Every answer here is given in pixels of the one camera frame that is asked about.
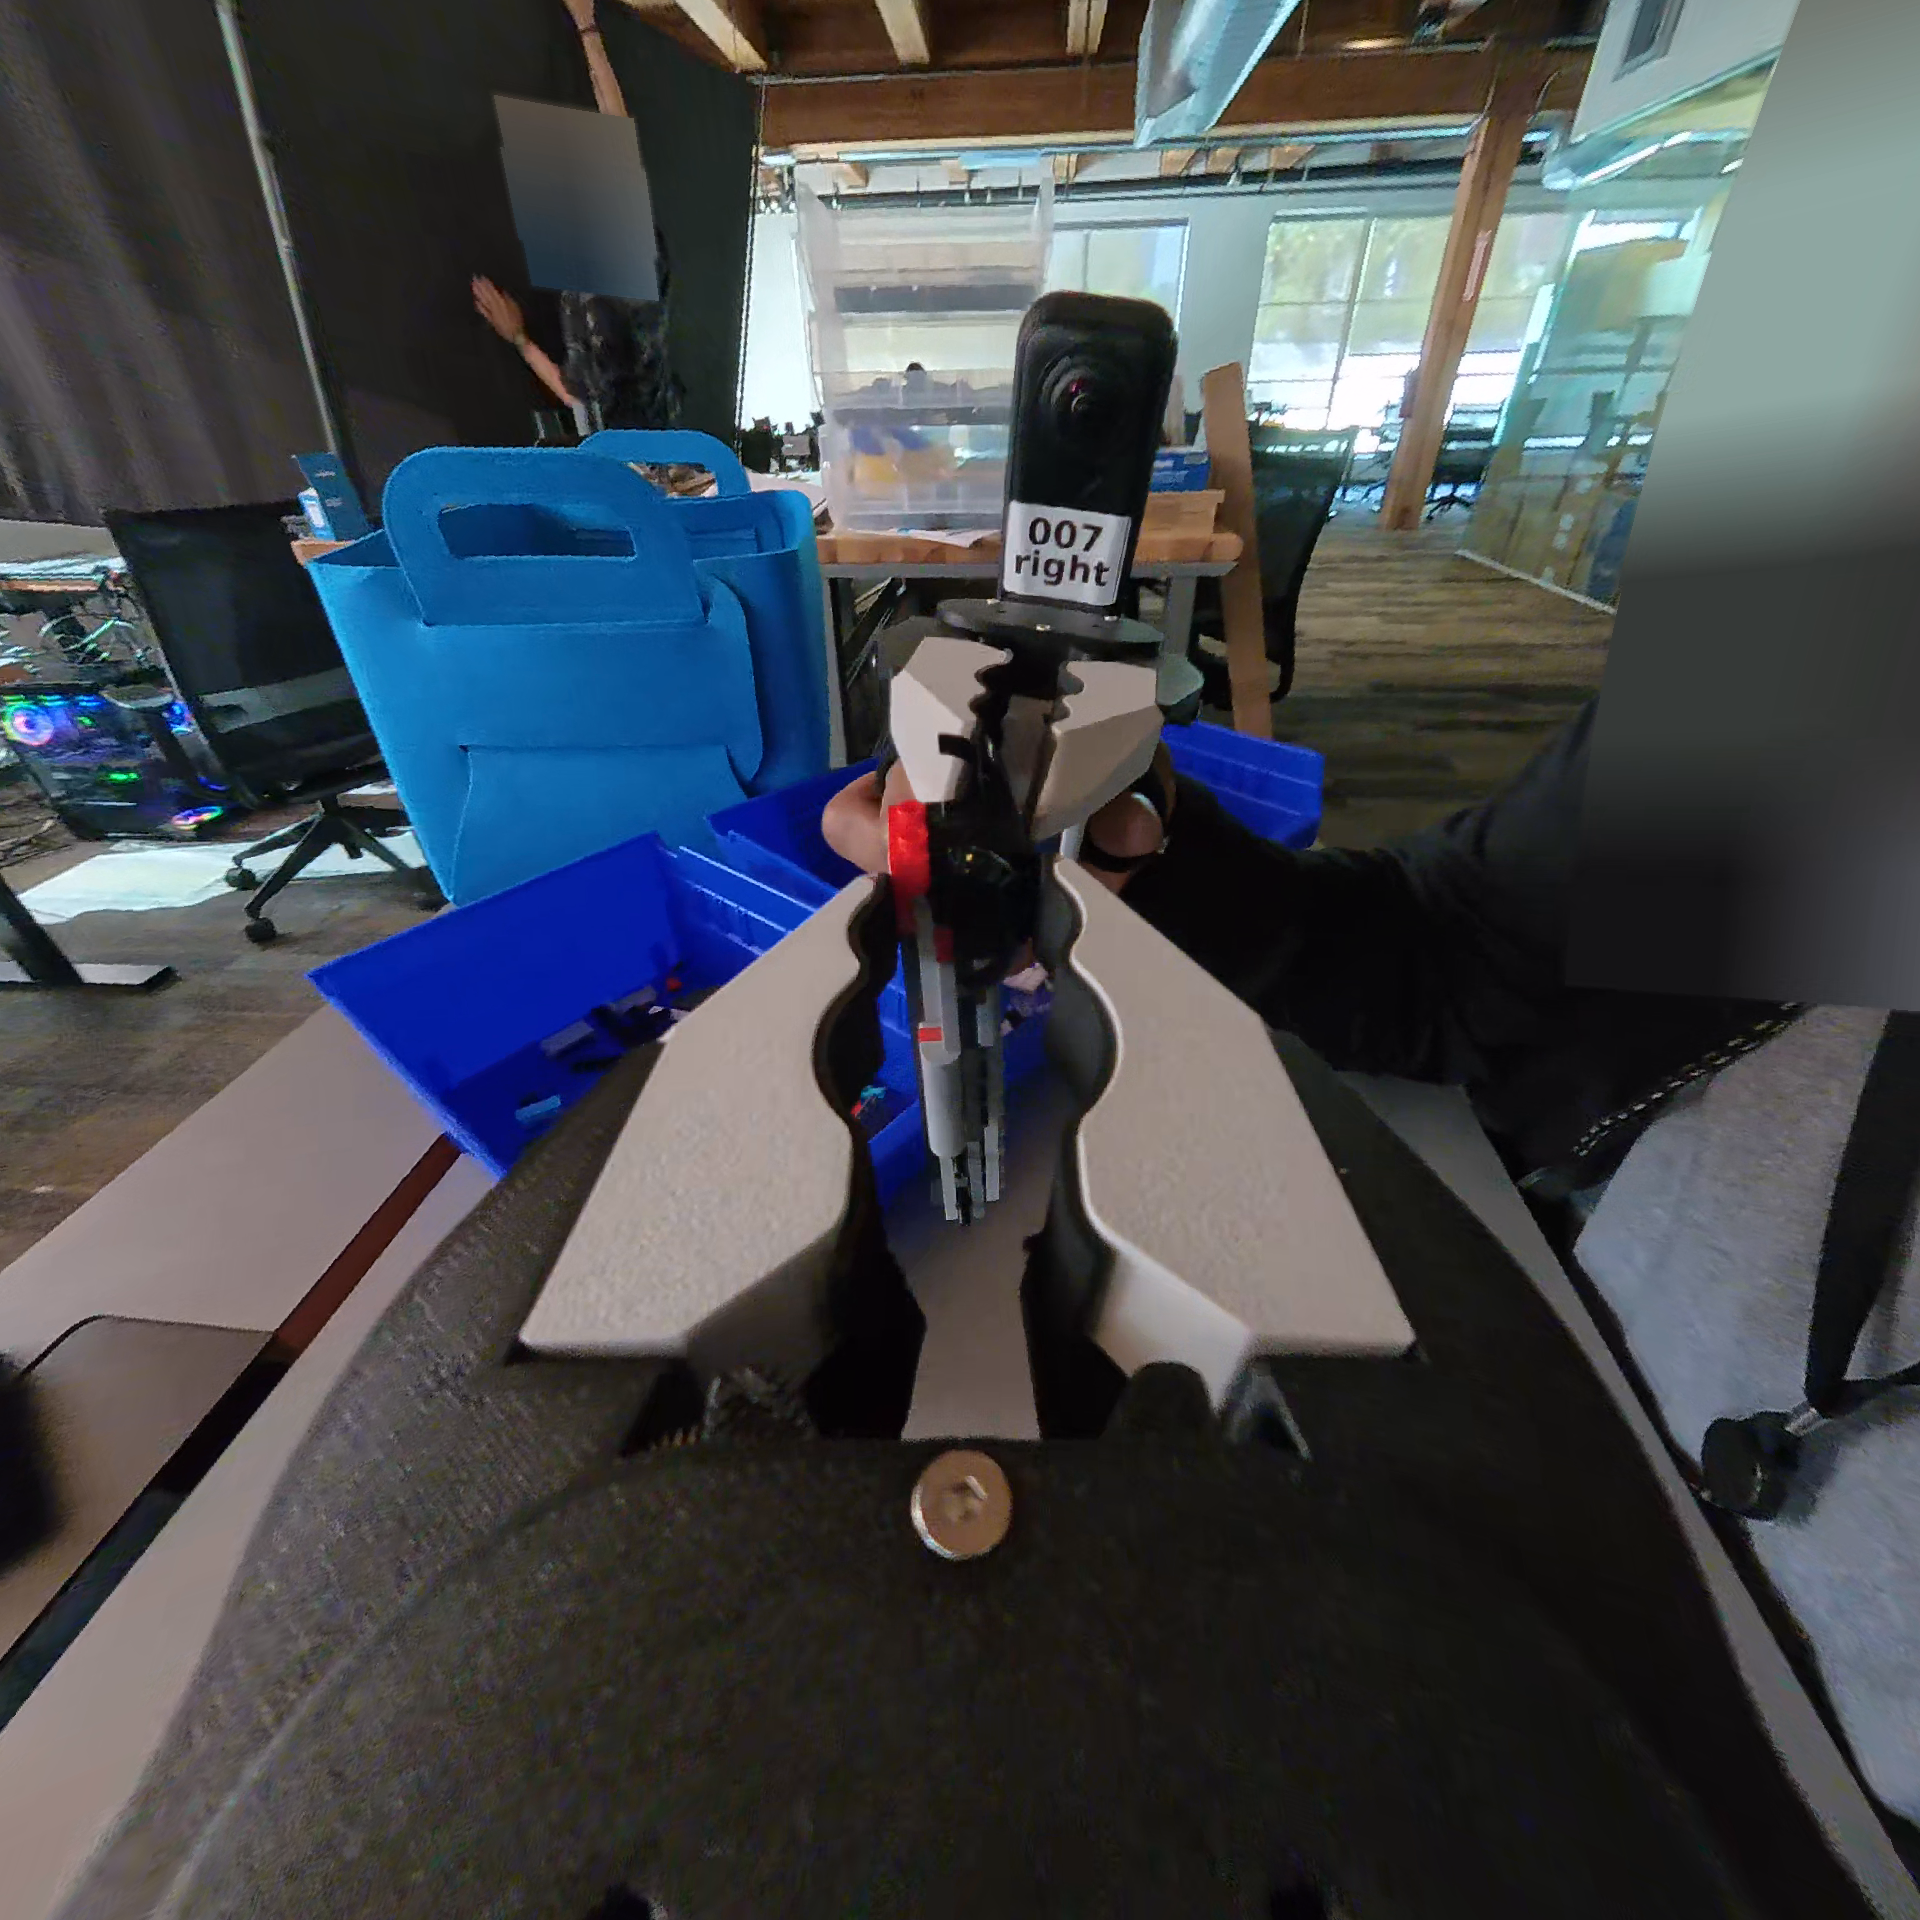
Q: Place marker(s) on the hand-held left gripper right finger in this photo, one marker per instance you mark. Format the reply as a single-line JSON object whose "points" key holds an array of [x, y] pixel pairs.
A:
{"points": [[1227, 1185]]}

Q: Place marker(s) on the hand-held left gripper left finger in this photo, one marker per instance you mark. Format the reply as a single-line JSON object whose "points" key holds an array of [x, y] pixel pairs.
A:
{"points": [[706, 1169]]}

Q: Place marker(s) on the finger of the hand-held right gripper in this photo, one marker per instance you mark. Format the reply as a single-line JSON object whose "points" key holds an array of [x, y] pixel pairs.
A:
{"points": [[1120, 743], [931, 722]]}

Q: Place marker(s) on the pile of red black bricks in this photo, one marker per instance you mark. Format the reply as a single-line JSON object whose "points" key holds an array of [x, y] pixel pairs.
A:
{"points": [[631, 1028]]}

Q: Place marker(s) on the blue plastic bin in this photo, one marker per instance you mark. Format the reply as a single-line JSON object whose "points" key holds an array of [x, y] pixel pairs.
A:
{"points": [[763, 840], [493, 988], [1246, 780]]}

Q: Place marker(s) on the grey black toy brick model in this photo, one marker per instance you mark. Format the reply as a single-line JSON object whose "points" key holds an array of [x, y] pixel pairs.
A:
{"points": [[960, 962]]}

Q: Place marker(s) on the person's right forearm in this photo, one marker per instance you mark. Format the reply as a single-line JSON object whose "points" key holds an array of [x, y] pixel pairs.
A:
{"points": [[1352, 962]]}

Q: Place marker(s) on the grey desk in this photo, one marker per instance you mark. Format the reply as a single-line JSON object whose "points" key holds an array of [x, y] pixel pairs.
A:
{"points": [[968, 1353]]}

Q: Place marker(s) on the person's right hand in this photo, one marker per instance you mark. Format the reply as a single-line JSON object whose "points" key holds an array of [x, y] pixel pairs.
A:
{"points": [[1125, 833]]}

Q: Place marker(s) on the blue cardboard box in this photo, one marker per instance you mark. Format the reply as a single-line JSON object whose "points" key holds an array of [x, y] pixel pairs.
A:
{"points": [[1187, 472]]}

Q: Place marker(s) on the stack of clear storage boxes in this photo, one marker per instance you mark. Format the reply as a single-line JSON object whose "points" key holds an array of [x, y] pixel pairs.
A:
{"points": [[914, 374]]}

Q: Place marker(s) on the brown cardboard sheet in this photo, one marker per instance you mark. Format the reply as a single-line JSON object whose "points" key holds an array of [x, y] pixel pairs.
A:
{"points": [[1238, 494]]}

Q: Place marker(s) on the black mesh chair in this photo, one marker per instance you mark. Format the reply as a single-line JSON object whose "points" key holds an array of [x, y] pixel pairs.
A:
{"points": [[1293, 511]]}

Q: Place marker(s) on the blue felt bag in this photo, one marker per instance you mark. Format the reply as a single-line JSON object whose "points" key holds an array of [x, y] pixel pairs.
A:
{"points": [[573, 722]]}

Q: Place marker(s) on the white sheet on floor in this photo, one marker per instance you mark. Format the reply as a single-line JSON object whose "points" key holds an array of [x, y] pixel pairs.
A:
{"points": [[136, 878]]}

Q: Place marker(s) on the small blue carton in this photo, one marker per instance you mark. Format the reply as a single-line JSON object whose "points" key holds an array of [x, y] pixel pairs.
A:
{"points": [[332, 494]]}

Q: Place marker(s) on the black table leg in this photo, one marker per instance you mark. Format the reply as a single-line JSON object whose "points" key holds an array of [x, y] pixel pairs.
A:
{"points": [[75, 970]]}

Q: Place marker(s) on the black office chair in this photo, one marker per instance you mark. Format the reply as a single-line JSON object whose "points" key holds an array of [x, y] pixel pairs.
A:
{"points": [[240, 647]]}

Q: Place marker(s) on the computer with coloured lights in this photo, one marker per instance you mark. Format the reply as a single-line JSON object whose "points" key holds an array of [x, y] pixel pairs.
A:
{"points": [[90, 750]]}

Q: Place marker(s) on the silver metal pole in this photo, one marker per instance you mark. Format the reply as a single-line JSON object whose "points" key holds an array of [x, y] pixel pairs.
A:
{"points": [[278, 228]]}

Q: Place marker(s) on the silver air duct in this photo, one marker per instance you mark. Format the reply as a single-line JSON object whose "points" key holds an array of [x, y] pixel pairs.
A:
{"points": [[1201, 75]]}

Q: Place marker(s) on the wooden post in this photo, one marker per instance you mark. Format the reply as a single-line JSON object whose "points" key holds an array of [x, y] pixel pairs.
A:
{"points": [[1448, 374]]}

